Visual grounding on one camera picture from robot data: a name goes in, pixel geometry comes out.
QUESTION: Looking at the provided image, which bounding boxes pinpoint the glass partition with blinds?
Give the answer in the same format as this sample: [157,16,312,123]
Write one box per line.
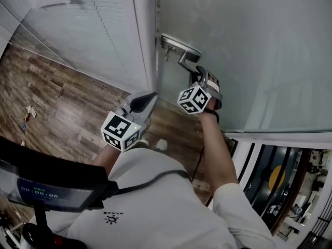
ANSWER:
[0,0,146,93]

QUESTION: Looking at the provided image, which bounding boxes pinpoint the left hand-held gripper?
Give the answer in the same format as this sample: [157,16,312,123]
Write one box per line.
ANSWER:
[100,91,158,153]

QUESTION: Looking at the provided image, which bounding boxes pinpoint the black chest-mounted screen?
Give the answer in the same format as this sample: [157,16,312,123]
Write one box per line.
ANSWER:
[0,136,119,212]

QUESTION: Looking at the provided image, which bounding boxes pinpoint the black metal stair railing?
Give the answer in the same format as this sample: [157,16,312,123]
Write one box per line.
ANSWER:
[230,138,309,230]

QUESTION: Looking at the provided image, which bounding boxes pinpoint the frosted glass door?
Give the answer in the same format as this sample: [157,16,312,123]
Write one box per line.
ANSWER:
[155,0,332,134]

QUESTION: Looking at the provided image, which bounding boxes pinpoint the yellow round sign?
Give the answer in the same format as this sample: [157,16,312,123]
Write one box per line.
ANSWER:
[268,164,286,190]

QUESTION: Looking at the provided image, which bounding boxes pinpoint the person's white shirt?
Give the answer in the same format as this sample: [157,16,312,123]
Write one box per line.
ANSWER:
[28,148,275,249]

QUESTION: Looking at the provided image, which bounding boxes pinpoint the silver door lever handle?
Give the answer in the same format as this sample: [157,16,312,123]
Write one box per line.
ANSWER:
[159,33,202,74]

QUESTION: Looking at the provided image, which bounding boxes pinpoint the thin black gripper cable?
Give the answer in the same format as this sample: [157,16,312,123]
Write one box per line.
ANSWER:
[190,145,205,184]

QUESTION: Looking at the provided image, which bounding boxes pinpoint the brown wooden handrail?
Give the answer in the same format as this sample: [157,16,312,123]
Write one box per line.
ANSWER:
[269,149,313,237]

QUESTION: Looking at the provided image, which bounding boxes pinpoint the distant office desks group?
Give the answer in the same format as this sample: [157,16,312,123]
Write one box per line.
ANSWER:
[272,149,332,243]

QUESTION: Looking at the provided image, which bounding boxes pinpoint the white paper scrap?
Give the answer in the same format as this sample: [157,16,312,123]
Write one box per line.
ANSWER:
[24,105,37,119]

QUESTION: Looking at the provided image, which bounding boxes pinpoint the person's right forearm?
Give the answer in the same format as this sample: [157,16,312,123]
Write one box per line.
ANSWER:
[198,109,239,191]

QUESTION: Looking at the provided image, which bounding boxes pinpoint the person's left forearm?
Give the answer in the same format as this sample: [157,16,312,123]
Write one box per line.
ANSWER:
[92,146,117,167]

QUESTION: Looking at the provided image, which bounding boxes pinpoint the thick black screen cable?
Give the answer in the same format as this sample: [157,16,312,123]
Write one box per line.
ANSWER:
[118,169,190,196]

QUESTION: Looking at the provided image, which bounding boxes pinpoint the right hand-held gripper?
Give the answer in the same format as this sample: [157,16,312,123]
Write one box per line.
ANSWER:
[177,66,224,115]

